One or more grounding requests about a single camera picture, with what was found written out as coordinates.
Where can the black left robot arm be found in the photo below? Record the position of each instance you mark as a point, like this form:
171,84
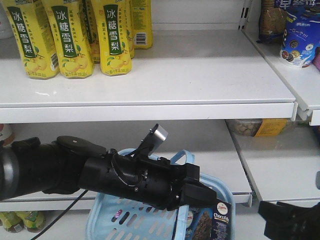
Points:
70,163

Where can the navy Danisa cookie box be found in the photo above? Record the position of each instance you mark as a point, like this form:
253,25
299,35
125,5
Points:
209,223

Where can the white upper store shelf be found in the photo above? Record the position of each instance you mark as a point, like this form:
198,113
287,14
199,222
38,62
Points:
186,75

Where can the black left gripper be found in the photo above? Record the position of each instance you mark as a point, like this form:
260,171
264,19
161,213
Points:
157,183

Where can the light blue plastic basket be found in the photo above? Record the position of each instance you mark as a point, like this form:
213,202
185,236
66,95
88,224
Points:
114,218

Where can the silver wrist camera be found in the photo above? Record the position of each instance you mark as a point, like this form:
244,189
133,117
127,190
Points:
155,137

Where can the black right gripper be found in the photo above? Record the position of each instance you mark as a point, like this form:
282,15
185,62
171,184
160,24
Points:
285,221

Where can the brown biscuit pack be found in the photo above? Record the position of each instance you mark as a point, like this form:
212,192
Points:
272,21

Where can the yellow pear drink bottle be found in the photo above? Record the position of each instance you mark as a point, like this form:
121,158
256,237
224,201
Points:
111,21
142,24
70,37
33,35

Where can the clear plastic cracker tub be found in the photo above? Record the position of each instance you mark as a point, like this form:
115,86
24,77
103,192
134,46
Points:
260,127

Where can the blue Oreo cookie tub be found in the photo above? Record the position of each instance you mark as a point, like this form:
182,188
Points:
301,35

